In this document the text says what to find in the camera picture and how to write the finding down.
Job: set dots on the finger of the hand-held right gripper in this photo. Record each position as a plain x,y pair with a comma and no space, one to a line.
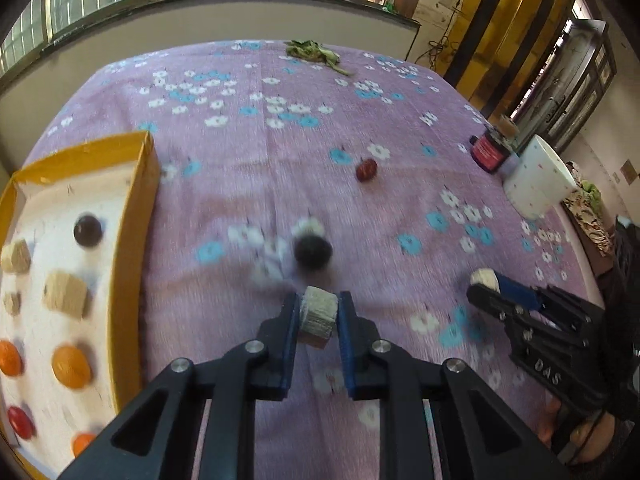
487,298
517,290

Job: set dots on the dark wooden cabinet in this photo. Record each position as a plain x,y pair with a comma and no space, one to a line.
580,85

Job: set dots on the cardboard box with yellow tape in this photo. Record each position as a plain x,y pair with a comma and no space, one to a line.
55,200

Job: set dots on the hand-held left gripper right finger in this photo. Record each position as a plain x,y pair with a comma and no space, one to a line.
347,347

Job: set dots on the person's right hand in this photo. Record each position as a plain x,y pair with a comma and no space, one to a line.
550,425

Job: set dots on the wilted green leaves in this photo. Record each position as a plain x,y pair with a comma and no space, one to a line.
312,52

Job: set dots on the orange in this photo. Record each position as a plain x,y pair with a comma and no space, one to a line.
9,357
71,366
82,444

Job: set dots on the purple floral tablecloth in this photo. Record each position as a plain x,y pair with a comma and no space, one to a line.
240,160

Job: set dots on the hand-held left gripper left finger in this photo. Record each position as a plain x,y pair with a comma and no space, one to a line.
289,345

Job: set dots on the patterned cloth pile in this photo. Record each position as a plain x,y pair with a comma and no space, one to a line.
590,215

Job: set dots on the dark jar with red label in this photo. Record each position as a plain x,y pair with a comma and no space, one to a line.
490,154

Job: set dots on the dark plum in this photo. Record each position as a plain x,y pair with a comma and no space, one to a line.
312,252
88,230

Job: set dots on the yellow and black panels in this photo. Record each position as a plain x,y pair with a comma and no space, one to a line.
505,20

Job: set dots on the small reddish plum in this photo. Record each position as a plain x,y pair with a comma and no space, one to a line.
366,170

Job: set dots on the white dotted cup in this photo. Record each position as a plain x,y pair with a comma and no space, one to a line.
537,180

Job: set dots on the tan round object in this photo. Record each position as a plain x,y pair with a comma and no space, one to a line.
506,125

